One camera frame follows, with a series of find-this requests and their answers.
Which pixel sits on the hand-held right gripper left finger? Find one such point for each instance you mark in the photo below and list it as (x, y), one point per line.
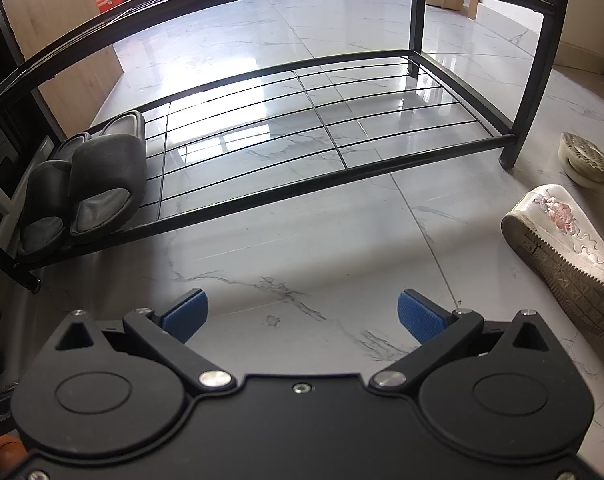
(184, 315)

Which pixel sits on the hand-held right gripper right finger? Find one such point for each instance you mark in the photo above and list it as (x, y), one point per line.
(419, 317)

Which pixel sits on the white embroidered shoe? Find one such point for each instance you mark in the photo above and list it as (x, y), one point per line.
(587, 157)
(557, 220)

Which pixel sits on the black metal shoe rack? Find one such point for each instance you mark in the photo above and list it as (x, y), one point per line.
(533, 85)

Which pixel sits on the person's left hand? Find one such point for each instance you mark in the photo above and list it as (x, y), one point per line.
(4, 455)

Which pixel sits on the black slide slipper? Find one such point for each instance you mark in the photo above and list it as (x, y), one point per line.
(44, 195)
(107, 170)

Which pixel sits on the cardboard box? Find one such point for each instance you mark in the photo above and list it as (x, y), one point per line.
(452, 4)

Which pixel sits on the light wooden cabinet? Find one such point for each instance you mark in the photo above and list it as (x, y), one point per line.
(57, 20)

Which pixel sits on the red box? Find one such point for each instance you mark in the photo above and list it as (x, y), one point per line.
(113, 1)

